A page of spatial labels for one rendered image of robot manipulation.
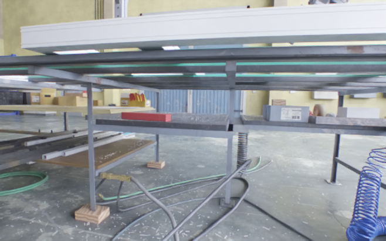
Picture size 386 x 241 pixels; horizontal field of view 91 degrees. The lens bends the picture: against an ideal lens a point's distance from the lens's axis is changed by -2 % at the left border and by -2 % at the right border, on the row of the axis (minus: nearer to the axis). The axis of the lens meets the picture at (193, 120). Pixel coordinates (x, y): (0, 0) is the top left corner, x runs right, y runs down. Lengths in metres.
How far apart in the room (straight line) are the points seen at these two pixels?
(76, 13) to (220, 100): 7.00
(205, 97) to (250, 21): 6.60
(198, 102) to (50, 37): 6.57
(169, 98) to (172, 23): 6.90
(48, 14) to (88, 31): 10.61
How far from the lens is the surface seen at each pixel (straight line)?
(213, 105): 7.09
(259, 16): 0.57
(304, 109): 1.37
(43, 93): 2.47
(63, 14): 10.74
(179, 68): 0.88
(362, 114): 1.49
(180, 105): 7.31
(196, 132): 0.96
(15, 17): 12.72
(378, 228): 1.49
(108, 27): 0.68
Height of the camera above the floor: 0.69
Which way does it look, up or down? 5 degrees down
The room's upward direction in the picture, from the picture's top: 1 degrees clockwise
